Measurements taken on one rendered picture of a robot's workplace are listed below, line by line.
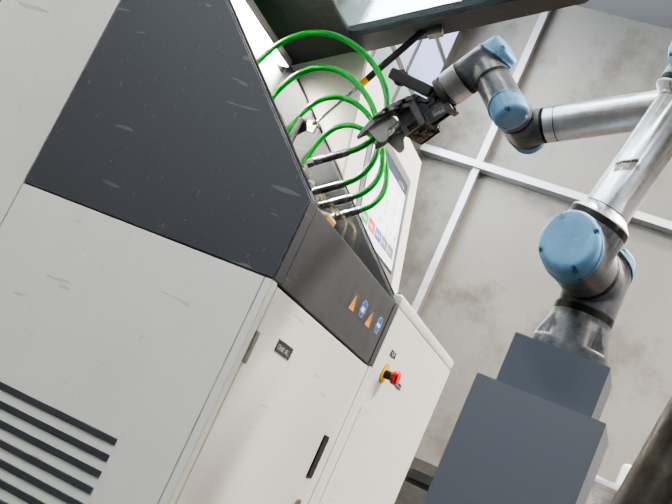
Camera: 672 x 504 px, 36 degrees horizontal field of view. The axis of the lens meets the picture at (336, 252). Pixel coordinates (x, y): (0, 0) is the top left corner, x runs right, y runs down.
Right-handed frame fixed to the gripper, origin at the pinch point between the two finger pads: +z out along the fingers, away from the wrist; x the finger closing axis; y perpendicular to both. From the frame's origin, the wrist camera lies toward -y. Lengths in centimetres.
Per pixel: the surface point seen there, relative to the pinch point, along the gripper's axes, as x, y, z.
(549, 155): 591, -240, 79
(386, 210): 69, -18, 30
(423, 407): 80, 35, 50
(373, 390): 32, 39, 39
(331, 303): -12.3, 33.4, 18.2
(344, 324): -1.5, 34.2, 22.7
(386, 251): 74, -10, 38
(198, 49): -40.5, -14.6, 9.1
